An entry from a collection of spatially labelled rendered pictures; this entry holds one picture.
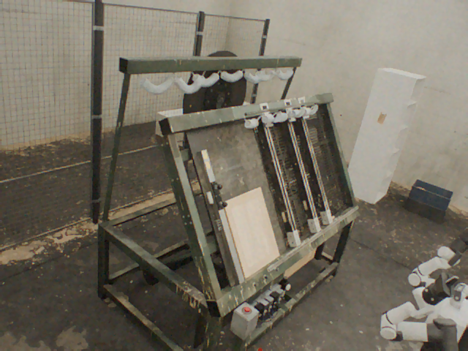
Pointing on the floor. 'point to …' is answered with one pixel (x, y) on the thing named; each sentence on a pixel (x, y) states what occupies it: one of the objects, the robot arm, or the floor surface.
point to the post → (238, 344)
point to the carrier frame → (110, 235)
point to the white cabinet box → (383, 131)
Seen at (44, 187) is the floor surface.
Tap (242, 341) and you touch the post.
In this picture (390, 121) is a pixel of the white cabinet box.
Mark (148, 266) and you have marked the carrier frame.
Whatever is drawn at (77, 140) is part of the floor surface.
